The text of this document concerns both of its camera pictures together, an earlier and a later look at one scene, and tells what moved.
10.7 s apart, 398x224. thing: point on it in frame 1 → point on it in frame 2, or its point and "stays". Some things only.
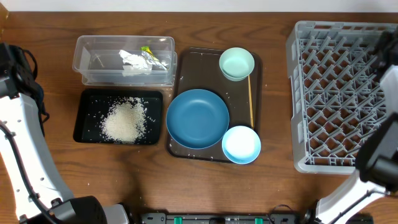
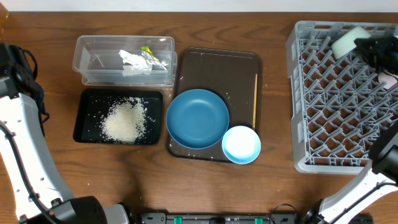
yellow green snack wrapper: (147, 53) stays
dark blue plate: (197, 119) stays
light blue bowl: (241, 145) stays
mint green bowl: (236, 63) → (345, 43)
